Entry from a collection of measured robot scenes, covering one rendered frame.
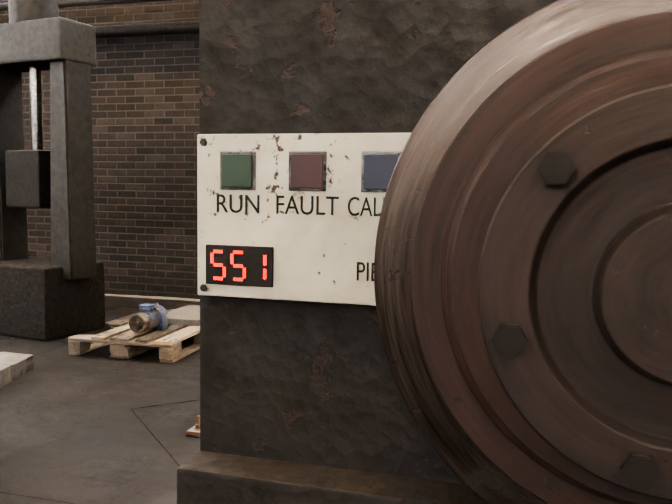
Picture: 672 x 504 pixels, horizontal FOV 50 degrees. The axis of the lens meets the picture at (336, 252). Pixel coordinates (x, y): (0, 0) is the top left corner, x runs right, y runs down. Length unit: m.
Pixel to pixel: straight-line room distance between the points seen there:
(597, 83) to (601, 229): 0.11
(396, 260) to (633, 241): 0.20
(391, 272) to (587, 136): 0.20
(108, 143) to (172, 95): 0.89
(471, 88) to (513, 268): 0.17
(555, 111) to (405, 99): 0.24
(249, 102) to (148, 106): 7.01
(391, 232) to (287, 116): 0.24
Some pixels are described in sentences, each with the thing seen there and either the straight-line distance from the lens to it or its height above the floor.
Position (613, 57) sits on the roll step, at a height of 1.28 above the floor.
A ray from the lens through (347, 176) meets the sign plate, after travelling 0.76.
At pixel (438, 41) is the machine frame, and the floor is 1.33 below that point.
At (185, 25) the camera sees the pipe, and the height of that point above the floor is 2.71.
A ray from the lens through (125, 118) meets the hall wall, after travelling 7.96.
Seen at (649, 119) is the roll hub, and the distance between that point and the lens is 0.52.
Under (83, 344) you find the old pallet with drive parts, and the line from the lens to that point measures 5.38.
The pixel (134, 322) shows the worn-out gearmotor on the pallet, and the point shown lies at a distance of 5.22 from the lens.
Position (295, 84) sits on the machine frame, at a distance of 0.81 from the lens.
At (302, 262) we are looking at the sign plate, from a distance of 0.78.
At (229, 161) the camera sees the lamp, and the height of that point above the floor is 1.21.
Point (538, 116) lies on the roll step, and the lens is 0.57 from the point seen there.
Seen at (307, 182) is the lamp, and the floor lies 1.19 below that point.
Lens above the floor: 1.18
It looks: 5 degrees down
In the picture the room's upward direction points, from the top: 1 degrees clockwise
